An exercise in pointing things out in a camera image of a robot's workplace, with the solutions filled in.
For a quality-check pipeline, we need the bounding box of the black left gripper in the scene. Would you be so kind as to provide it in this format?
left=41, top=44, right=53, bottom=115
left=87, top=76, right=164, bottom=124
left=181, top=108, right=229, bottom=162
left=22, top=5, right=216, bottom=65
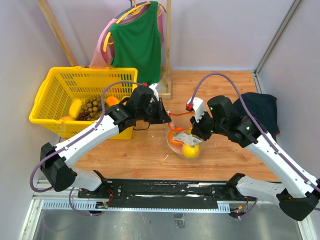
left=137, top=97, right=172, bottom=125

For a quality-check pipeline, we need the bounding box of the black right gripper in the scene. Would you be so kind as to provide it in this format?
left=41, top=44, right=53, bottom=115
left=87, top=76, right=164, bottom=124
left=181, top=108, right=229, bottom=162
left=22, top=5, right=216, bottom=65
left=189, top=108, right=226, bottom=142

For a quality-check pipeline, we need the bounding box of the orange persimmon toy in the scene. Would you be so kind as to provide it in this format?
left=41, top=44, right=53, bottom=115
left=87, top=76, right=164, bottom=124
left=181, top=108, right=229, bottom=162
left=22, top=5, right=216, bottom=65
left=167, top=127, right=185, bottom=147

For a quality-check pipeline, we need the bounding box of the clear orange zip bag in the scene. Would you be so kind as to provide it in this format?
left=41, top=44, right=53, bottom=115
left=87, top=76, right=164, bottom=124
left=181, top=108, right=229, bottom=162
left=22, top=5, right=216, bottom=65
left=166, top=110, right=203, bottom=160

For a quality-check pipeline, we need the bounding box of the yellow lemon toy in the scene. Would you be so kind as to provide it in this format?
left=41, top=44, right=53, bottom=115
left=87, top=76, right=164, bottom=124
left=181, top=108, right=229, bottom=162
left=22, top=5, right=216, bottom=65
left=181, top=144, right=201, bottom=159

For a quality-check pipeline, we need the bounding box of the orange bell pepper toy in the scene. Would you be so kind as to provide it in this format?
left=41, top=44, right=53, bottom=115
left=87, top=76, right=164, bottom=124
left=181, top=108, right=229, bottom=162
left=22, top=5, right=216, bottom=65
left=105, top=96, right=120, bottom=107

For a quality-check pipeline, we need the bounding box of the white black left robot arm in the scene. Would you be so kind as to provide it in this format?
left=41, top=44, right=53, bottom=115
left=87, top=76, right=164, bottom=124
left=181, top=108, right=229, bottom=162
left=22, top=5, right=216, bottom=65
left=39, top=83, right=171, bottom=198

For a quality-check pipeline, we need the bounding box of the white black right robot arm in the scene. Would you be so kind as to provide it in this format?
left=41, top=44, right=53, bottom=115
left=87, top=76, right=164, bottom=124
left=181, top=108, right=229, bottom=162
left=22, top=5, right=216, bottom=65
left=186, top=95, right=320, bottom=221

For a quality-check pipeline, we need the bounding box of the green tank top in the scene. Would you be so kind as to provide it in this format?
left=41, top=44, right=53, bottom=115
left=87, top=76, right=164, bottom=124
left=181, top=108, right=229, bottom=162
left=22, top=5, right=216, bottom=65
left=109, top=1, right=162, bottom=85

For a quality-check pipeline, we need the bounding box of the wooden clothes rack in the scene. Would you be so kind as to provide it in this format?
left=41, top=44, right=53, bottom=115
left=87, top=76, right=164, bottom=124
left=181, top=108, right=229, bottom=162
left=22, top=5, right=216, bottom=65
left=36, top=0, right=173, bottom=100

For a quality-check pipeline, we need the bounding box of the dark navy cloth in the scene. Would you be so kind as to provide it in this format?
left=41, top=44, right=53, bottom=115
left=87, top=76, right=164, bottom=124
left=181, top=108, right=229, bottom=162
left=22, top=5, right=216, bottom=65
left=241, top=92, right=280, bottom=141

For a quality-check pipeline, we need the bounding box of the green grape bunch toy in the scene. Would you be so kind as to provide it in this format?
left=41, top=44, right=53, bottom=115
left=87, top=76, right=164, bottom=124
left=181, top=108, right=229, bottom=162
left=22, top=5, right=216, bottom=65
left=79, top=98, right=102, bottom=115

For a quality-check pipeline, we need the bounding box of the dark purple grape bunch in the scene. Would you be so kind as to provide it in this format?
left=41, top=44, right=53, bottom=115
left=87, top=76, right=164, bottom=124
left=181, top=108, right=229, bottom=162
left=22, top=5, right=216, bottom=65
left=76, top=111, right=95, bottom=121

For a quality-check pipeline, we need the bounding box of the pink shirt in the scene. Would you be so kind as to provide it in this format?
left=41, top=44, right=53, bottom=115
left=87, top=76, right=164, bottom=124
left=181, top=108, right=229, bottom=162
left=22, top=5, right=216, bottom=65
left=89, top=6, right=165, bottom=69

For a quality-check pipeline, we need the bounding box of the yellow mango toy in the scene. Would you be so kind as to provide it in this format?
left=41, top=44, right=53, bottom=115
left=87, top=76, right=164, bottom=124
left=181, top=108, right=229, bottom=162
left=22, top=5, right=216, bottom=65
left=68, top=98, right=83, bottom=119

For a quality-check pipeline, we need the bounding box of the yellow plastic basket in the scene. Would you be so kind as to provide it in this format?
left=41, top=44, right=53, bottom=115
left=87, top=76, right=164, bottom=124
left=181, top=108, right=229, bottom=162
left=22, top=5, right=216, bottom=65
left=29, top=66, right=138, bottom=138

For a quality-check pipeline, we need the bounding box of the peach toy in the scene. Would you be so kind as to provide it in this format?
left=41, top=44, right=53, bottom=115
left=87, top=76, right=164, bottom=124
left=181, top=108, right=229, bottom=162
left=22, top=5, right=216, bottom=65
left=59, top=116, right=75, bottom=122

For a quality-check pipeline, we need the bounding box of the yellow clothes hanger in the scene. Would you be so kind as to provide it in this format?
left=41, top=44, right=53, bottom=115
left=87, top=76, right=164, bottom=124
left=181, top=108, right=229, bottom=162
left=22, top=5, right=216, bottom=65
left=102, top=0, right=151, bottom=52

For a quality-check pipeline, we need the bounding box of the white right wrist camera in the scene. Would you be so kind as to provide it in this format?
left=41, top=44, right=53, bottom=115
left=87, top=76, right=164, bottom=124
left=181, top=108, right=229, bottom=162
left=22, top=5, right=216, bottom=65
left=186, top=97, right=206, bottom=123

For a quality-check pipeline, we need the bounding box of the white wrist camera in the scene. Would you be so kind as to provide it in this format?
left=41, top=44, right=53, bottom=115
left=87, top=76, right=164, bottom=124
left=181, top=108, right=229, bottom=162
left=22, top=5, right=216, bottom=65
left=148, top=82, right=162, bottom=102
left=186, top=97, right=206, bottom=123

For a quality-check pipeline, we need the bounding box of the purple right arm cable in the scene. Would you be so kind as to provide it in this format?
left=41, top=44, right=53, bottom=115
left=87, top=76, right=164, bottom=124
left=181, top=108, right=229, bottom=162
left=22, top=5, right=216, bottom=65
left=191, top=72, right=320, bottom=216

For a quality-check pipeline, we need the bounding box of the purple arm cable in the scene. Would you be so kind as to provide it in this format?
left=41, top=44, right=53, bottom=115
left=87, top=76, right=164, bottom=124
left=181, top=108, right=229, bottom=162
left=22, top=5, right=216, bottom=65
left=191, top=72, right=320, bottom=216
left=29, top=81, right=148, bottom=216

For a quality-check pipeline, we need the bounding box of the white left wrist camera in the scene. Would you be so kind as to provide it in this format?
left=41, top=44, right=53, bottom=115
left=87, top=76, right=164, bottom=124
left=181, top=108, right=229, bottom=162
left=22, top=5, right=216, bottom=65
left=148, top=82, right=162, bottom=102

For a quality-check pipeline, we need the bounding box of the aluminium frame post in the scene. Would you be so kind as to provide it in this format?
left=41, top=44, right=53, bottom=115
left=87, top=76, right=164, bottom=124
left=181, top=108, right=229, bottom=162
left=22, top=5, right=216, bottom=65
left=255, top=0, right=305, bottom=74

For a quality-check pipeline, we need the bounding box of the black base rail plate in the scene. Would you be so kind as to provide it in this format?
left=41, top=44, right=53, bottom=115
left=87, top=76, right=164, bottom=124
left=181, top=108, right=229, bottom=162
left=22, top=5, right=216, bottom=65
left=78, top=178, right=247, bottom=210

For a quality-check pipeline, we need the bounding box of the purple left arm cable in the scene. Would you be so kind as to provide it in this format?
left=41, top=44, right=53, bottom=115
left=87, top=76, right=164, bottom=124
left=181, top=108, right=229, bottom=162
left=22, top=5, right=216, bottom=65
left=29, top=81, right=148, bottom=216

